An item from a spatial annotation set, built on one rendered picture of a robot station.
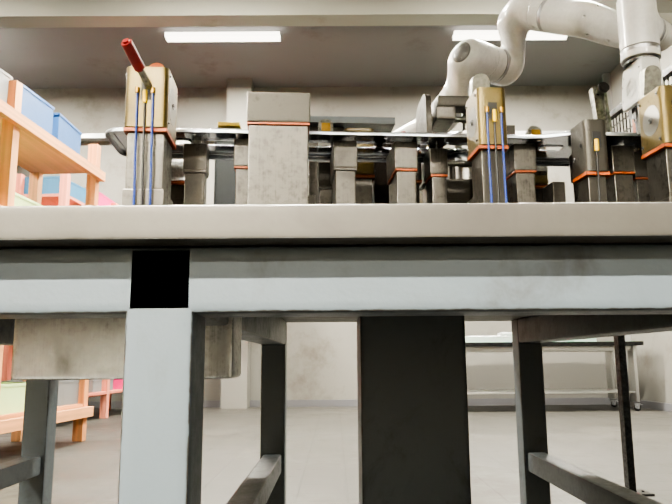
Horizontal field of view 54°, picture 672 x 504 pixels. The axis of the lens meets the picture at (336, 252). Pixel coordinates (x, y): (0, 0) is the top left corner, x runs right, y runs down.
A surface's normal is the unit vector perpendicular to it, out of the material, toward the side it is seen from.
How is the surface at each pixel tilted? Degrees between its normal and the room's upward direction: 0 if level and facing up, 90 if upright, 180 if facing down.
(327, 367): 90
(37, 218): 90
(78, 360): 90
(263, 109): 90
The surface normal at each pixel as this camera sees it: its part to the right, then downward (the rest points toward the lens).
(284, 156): 0.07, -0.16
